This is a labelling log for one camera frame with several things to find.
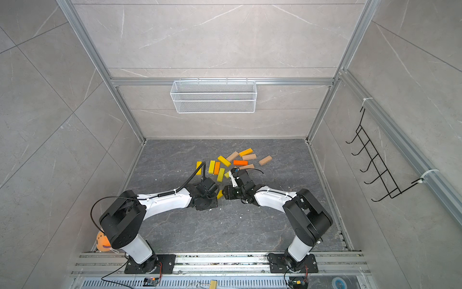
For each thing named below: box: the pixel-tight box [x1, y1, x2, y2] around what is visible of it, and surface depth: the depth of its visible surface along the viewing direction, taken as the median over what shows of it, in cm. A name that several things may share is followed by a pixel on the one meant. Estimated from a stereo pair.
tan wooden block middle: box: [241, 153, 257, 161], surface depth 113 cm
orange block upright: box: [214, 161, 221, 176], surface depth 106 cm
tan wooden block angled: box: [226, 151, 240, 162], surface depth 113 cm
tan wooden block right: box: [258, 155, 273, 166], surface depth 111 cm
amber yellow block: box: [239, 148, 254, 158], surface depth 116 cm
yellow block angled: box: [217, 155, 232, 168], surface depth 109 cm
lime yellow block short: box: [216, 167, 226, 183], surface depth 103 cm
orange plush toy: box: [95, 230, 112, 252], surface depth 73 cm
